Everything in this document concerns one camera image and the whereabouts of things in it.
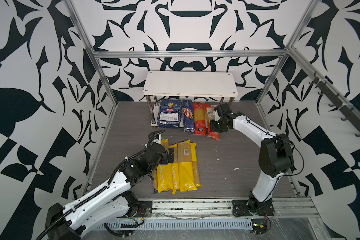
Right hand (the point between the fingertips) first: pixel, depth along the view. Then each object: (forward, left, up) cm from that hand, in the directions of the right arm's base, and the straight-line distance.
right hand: (212, 126), depth 93 cm
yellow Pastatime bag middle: (-30, +23, -7) cm, 38 cm away
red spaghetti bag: (+8, +7, -2) cm, 11 cm away
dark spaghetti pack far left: (-27, +34, -7) cm, 44 cm away
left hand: (-18, +26, +8) cm, 33 cm away
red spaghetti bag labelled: (+7, +1, +2) cm, 7 cm away
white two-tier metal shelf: (+34, +11, +5) cm, 36 cm away
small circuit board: (-49, -17, -12) cm, 53 cm away
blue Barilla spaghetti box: (+8, +15, -1) cm, 17 cm away
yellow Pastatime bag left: (-25, +28, -7) cm, 39 cm away
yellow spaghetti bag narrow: (-22, +12, -8) cm, 26 cm away
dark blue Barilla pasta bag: (+8, +26, +2) cm, 28 cm away
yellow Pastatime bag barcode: (-26, +17, -6) cm, 32 cm away
